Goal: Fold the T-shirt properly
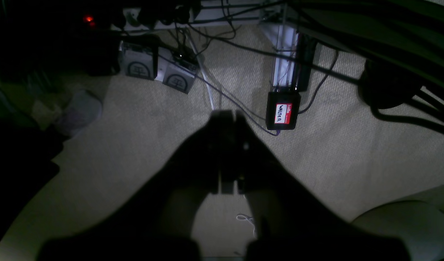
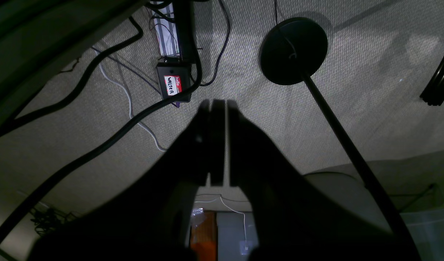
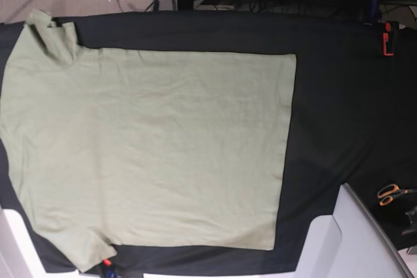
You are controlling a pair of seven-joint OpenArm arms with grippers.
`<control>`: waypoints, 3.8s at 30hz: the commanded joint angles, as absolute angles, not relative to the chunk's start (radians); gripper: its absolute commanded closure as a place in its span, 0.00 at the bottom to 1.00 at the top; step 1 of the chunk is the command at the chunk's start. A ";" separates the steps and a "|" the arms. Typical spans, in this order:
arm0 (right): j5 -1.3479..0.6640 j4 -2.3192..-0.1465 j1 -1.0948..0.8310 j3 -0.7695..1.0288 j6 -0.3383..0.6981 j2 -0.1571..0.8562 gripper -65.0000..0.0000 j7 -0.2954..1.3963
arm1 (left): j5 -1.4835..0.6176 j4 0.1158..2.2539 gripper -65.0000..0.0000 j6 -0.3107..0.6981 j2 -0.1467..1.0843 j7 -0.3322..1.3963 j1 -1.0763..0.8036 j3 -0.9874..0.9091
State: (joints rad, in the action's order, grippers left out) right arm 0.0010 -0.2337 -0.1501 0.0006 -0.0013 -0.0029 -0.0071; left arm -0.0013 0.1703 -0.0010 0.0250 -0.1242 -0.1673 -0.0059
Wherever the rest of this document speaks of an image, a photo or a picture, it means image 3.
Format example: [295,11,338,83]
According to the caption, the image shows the orange handled scissors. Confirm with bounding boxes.
[377,184,416,206]

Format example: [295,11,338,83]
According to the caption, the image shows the orange blue front clamp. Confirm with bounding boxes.
[98,260,119,278]

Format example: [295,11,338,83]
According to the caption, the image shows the black table cloth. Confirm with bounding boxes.
[0,10,417,274]

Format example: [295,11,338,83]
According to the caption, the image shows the orange black clamp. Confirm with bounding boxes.
[382,21,399,57]

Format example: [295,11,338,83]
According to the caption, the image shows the olive green T-shirt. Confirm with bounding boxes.
[1,10,296,271]

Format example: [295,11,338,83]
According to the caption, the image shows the white table frame right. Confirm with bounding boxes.
[294,184,413,278]

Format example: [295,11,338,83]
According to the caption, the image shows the white table frame left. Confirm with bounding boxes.
[1,208,46,277]

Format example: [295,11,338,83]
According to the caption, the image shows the white table frame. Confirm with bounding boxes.
[1,208,46,277]
[294,184,413,278]

